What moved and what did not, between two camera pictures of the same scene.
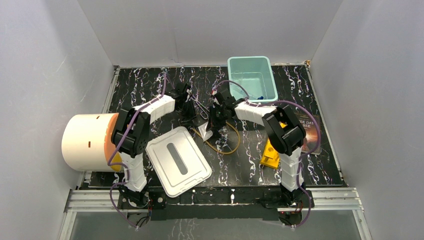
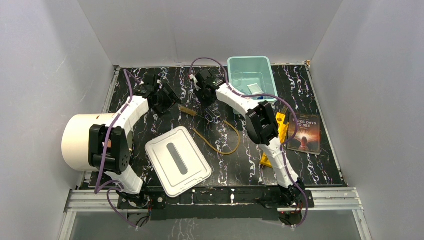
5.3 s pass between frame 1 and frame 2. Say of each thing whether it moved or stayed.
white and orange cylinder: stayed
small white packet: moved
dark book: stayed
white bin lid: stayed
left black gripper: moved
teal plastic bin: stayed
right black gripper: moved
